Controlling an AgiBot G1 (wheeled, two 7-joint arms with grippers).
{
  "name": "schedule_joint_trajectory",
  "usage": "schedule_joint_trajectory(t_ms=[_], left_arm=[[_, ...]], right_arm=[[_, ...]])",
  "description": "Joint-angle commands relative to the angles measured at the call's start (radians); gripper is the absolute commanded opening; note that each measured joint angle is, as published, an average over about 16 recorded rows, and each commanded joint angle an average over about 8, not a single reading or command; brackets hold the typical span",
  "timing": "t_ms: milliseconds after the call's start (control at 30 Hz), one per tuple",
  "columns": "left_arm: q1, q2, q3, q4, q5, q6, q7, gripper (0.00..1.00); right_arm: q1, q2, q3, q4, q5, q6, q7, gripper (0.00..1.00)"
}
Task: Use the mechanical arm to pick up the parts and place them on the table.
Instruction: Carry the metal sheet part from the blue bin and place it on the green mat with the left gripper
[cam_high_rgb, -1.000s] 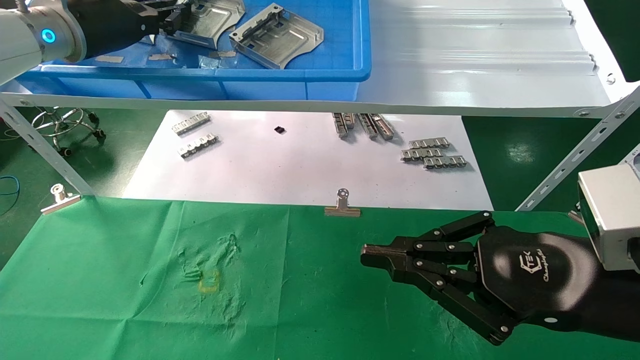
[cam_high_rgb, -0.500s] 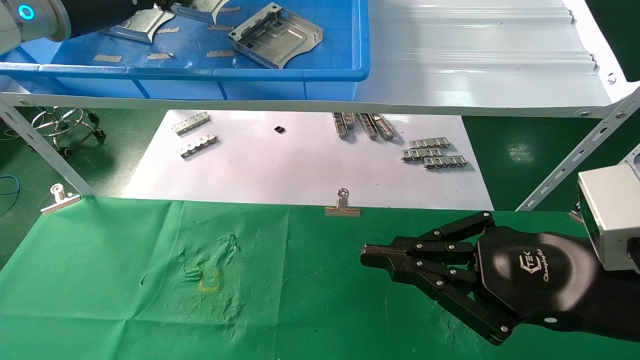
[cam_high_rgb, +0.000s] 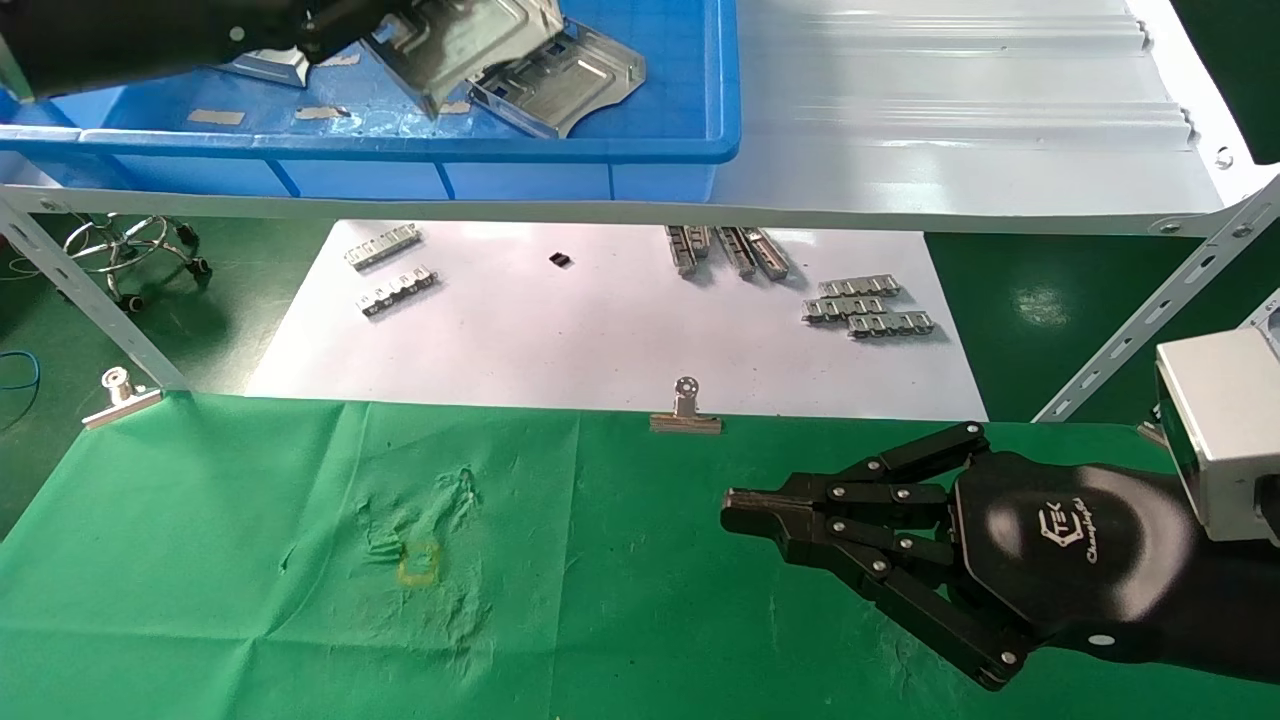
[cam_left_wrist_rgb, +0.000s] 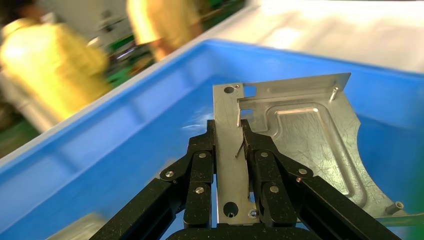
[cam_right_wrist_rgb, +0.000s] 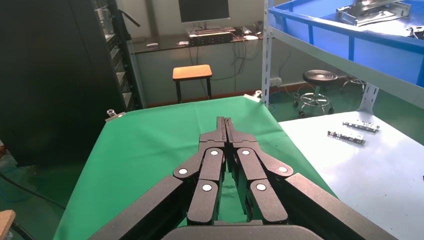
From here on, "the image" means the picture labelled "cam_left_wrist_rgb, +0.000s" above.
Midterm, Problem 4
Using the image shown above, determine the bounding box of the stamped metal bracket part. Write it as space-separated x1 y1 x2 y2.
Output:
212 72 406 227

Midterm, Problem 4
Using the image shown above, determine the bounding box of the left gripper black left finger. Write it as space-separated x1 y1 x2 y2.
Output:
89 119 217 240

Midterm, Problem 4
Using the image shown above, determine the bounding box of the person in yellow shirt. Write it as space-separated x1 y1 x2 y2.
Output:
0 14 112 134
125 0 205 64

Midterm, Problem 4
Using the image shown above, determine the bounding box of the blue plastic bin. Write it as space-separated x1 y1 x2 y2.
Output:
0 39 424 240

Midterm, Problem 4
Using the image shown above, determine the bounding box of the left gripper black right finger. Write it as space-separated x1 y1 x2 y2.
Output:
241 119 402 240

